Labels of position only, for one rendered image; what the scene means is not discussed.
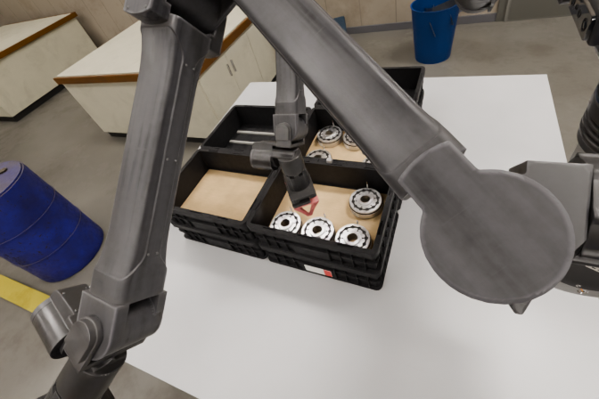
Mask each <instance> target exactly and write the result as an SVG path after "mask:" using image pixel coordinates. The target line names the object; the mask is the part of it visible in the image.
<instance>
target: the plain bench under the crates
mask: <svg viewBox="0 0 599 399"><path fill-rule="evenodd" d="M423 90H424V97H423V110H424V111H426V112H427V113H428V114H429V115H430V116H432V117H433V118H435V119H436V120H438V122H439V123H440V124H441V125H442V126H443V127H445V128H446V129H447V130H448V131H449V132H450V133H451V134H452V135H453V136H454V137H455V138H456V139H457V140H458V141H459V142H460V143H461V144H462V145H463V146H464V147H465V148H466V149H467V150H466V152H465V153H464V156H465V157H466V158H467V159H468V160H470V161H471V163H472V164H473V165H474V166H476V168H478V169H501V170H505V171H509V168H511V167H514V166H516V165H519V164H520V163H522V162H524V161H526V160H536V161H550V162H564V163H567V159H566V156H565V152H564V148H563V144H562V137H561V133H560V129H559V125H558V121H557V117H556V113H555V109H554V102H553V98H552V95H551V90H550V86H549V83H548V78H547V75H514V76H482V77H425V78H424V79H423ZM275 98H276V82H255V83H250V84H249V85H248V86H247V87H246V89H245V90H244V91H243V92H242V94H241V95H240V96H239V98H238V99H237V100H236V102H235V103H234V104H233V106H234V105H266V106H275ZM233 106H232V107H233ZM232 107H231V108H232ZM231 108H230V109H231ZM230 109H229V110H230ZM397 212H398V223H397V228H396V231H395V235H394V240H393V243H392V247H391V252H390V258H389V262H388V266H387V270H386V274H385V278H384V282H383V286H382V288H381V289H380V290H373V289H368V288H364V287H361V286H358V285H354V284H351V283H347V282H344V281H338V280H335V279H332V278H328V277H324V276H322V275H318V274H315V273H309V272H306V271H302V270H299V269H296V268H292V267H289V266H286V265H279V264H277V263H273V262H270V261H269V259H268V257H269V255H268V257H267V258H266V259H260V258H256V257H253V256H247V255H244V254H241V253H237V252H233V251H231V250H227V249H224V248H218V247H215V246H211V245H208V244H205V243H201V242H198V241H195V240H188V239H186V238H185V237H184V233H183V232H180V231H179V230H178V229H179V228H177V227H174V226H173V225H172V224H171V223H170V227H169V232H168V244H167V255H166V267H167V268H168V270H167V276H166V280H165V285H164V290H166V291H167V292H168V293H167V297H166V302H165V306H164V312H163V316H162V321H161V325H160V327H159V329H158V330H157V331H156V332H155V333H154V334H153V335H151V336H149V337H147V338H146V339H145V341H144V342H143V343H142V344H140V345H138V346H134V347H132V348H130V349H128V350H127V359H126V360H125V362H127V363H129V364H131V365H133V366H135V367H136V368H138V369H140V370H142V371H145V372H147V373H149V374H151V375H153V376H154V377H156V378H158V379H161V380H163V381H165V382H167V383H169V384H170V385H172V386H174V387H177V388H179V389H181V390H183V391H185V392H186V393H188V394H190V395H193V396H195V397H197V398H199V399H599V298H598V297H587V296H581V295H577V294H572V293H569V292H565V291H562V290H559V289H555V288H553V289H551V290H550V291H548V292H547V293H546V294H544V295H543V296H541V297H537V298H535V299H533V300H531V302H530V304H529V306H528V307H527V309H526V311H525V312H524V314H516V313H514V312H513V310H512V309H511V307H510V306H509V305H500V304H490V303H485V302H482V301H479V300H476V299H472V298H469V297H467V296H465V295H463V294H461V293H459V292H457V291H456V290H454V289H452V288H451V287H449V286H448V285H447V284H446V283H445V282H444V281H443V280H441V279H440V277H439V276H438V275H437V274H436V273H435V272H434V271H433V269H432V268H431V265H430V264H429V262H428V260H427V259H426V257H425V255H424V253H423V248H422V244H421V240H420V222H421V217H422V214H423V211H422V210H421V208H420V207H419V206H418V205H417V204H416V203H415V201H414V200H413V199H412V198H410V199H408V200H402V205H401V209H400V210H398V211H397Z"/></svg>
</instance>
